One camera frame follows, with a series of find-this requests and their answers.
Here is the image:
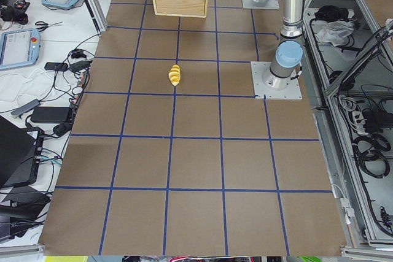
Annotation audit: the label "black laptop computer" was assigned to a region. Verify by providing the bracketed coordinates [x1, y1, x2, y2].
[1, 117, 44, 188]

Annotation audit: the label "toy bread loaf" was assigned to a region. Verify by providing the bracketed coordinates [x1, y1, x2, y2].
[168, 64, 181, 87]

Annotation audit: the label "black power adapter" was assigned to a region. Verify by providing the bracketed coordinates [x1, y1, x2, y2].
[31, 106, 70, 123]

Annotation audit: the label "black scissors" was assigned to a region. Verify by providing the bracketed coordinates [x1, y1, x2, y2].
[34, 21, 63, 32]

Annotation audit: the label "blue teach pendant near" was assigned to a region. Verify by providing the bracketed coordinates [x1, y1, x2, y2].
[1, 28, 41, 71]

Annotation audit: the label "crumpled white cloth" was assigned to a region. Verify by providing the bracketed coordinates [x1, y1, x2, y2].
[316, 21, 354, 47]

